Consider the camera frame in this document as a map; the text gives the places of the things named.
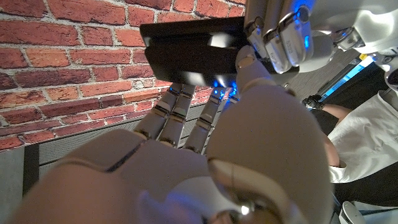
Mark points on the black stapler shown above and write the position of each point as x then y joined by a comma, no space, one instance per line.
192,59

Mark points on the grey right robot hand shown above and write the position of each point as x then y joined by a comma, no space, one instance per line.
248,155

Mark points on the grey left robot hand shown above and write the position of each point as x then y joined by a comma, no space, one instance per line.
289,37

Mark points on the person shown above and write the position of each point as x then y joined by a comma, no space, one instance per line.
367,140

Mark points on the bare person forearm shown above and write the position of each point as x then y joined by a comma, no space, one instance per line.
337,113

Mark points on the red brick print backdrop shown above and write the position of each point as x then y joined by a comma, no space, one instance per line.
62,62

